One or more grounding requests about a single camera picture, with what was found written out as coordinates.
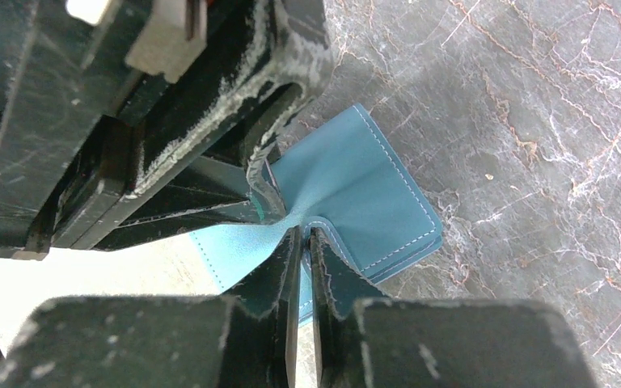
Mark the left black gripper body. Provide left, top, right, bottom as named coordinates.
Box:
left=0, top=1, right=333, bottom=259

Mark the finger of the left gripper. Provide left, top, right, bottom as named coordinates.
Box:
left=93, top=84, right=289, bottom=251

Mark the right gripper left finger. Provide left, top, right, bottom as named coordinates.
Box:
left=0, top=227, right=302, bottom=387

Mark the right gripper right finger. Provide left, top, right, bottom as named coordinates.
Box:
left=308, top=228, right=596, bottom=387

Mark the teal card holder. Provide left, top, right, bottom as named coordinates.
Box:
left=188, top=103, right=445, bottom=329

